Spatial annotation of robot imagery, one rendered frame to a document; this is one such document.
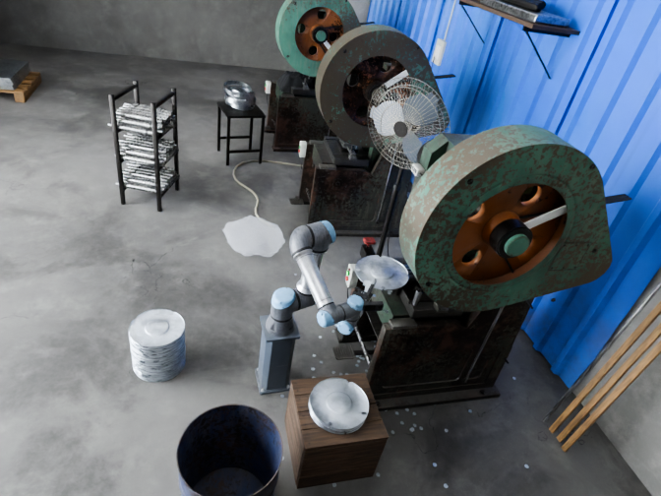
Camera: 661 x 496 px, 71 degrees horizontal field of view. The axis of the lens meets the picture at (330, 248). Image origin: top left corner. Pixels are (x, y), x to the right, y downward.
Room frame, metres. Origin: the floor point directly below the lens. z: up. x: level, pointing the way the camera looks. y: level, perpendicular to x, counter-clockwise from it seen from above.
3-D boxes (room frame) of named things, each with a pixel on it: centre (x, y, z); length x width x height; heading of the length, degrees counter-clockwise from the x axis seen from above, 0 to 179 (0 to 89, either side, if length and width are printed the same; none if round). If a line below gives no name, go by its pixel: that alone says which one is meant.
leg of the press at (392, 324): (1.89, -0.77, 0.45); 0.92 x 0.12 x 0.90; 110
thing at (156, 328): (1.76, 0.86, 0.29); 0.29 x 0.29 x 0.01
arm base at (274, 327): (1.79, 0.19, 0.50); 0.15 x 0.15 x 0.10
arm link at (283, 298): (1.79, 0.18, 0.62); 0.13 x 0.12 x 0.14; 131
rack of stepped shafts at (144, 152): (3.52, 1.68, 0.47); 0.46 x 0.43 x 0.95; 90
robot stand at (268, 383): (1.79, 0.19, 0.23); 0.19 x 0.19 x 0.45; 23
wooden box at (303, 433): (1.42, -0.18, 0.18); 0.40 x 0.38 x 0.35; 110
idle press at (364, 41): (3.84, -0.30, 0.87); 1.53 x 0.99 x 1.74; 108
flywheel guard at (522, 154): (1.81, -0.76, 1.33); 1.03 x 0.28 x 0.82; 110
